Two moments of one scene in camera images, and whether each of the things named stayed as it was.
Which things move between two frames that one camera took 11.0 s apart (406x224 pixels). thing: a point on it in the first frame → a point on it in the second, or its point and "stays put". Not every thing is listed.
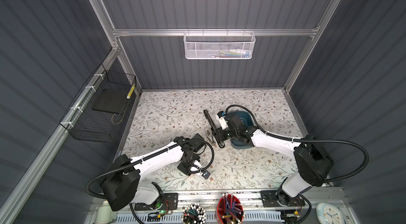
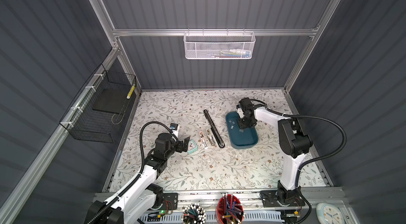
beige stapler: (208, 132) stays put
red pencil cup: (229, 210) stays put
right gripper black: (220, 131) → (241, 126)
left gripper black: (186, 170) → (179, 148)
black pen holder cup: (193, 214) stays put
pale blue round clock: (328, 214) stays put
